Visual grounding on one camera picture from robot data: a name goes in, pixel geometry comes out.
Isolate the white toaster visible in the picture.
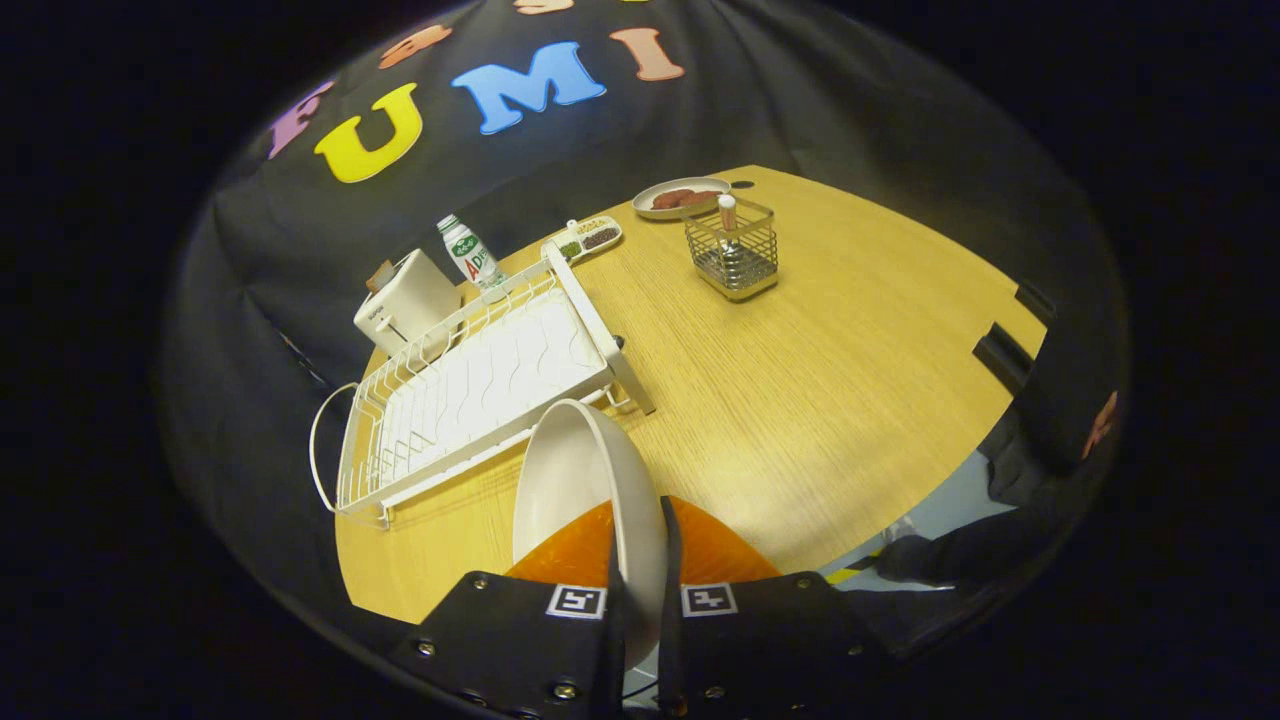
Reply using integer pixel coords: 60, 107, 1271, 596
353, 249, 464, 358

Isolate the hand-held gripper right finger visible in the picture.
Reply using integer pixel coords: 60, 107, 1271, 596
655, 495, 891, 720

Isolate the striped handle spoon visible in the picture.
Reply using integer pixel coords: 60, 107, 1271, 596
717, 194, 746, 281

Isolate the beige plate with meat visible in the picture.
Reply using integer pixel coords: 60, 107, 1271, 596
632, 177, 732, 221

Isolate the black backdrop cloth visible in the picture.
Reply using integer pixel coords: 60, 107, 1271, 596
160, 0, 1131, 641

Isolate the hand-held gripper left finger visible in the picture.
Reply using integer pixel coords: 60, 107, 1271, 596
390, 500, 626, 720

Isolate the metal wire basket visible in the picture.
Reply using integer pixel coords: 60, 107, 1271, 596
683, 200, 779, 302

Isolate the white green label bottle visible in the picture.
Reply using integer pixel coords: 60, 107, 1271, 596
437, 214, 508, 293

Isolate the beige round plate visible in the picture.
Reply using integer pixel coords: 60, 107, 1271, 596
512, 400, 669, 671

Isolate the white divided condiment dish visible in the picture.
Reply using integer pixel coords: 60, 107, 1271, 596
541, 215, 623, 263

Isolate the white wire dish rack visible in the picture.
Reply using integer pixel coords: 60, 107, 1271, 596
308, 243, 658, 529

